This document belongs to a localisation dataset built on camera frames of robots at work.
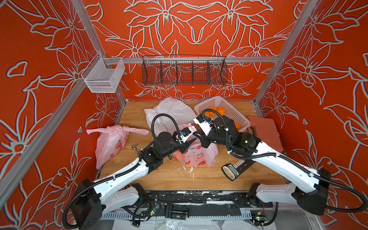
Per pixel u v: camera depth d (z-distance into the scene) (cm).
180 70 101
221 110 107
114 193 45
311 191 39
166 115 55
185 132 58
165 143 54
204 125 57
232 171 81
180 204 73
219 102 110
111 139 80
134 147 92
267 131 95
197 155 74
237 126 98
